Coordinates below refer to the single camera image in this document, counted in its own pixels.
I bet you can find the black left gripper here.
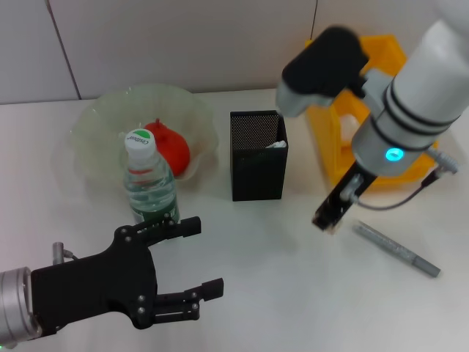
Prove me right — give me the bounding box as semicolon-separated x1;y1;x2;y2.
31;215;225;337

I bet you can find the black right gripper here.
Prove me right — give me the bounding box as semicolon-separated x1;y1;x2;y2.
310;162;379;233

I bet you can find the clear green-label water bottle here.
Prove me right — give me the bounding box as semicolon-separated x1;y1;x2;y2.
122;128;182;226

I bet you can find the grey marker pen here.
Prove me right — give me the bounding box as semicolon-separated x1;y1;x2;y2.
352;219;441;279

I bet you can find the black mesh pen holder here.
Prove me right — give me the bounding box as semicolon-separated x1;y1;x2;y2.
229;109;289;202

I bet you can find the pale green glass fruit plate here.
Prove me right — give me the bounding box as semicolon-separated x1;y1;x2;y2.
69;84;221;191

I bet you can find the yellow plastic bin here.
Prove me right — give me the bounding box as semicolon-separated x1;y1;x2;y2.
304;34;440;192

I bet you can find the right arm plug cable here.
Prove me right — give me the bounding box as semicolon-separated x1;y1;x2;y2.
340;145;459;213

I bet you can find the arm plug cable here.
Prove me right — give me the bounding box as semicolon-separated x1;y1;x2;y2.
340;145;459;213
51;241;81;265

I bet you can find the left arm plug cable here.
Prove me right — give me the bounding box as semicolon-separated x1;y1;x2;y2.
51;241;81;265

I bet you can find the right wrist camera housing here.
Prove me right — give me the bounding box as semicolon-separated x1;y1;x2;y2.
276;25;372;119

